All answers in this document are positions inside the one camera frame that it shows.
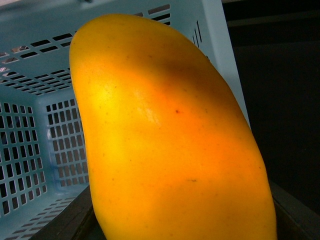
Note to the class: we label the light blue plastic basket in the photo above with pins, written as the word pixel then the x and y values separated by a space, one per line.
pixel 43 163

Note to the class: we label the yellow mango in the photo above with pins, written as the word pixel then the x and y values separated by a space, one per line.
pixel 169 152

